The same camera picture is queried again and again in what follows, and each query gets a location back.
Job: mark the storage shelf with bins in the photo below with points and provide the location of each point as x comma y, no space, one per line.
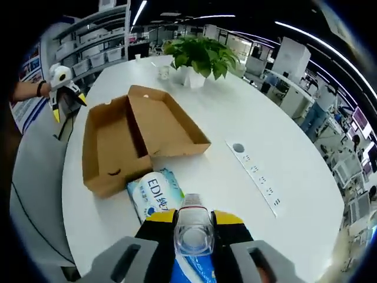
91,44

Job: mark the pink monitor screen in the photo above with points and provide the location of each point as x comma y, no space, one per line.
360,118

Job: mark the brown cardboard shoe box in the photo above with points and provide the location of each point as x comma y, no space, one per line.
112,141

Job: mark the green plant in white pot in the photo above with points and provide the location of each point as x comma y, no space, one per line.
203,56

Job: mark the white table socket panel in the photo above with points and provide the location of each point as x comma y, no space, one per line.
253,177

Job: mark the plain white cup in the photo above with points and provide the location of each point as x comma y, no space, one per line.
137,57

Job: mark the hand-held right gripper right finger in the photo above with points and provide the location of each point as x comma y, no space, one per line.
235,236

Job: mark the blue wet wipes soft item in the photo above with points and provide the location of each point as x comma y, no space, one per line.
153,188

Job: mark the blue bordered wall poster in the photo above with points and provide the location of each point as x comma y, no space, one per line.
26,112

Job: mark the small white crumpled object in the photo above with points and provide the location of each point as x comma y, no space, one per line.
163,73

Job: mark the clear pump bottle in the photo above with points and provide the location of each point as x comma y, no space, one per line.
193,236

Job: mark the ceiling light strip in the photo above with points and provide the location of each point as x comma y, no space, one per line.
324,42

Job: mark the colourful wall poster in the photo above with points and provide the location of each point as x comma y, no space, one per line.
31,63

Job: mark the black wristband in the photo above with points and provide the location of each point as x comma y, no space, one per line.
41,89

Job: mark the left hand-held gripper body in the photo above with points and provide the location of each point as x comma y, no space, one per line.
57,72

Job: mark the grey mesh office chair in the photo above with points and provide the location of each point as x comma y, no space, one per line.
38,191

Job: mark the person's left hand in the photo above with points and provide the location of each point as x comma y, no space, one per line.
48,90

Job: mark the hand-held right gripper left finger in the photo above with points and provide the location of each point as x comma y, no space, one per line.
153,233

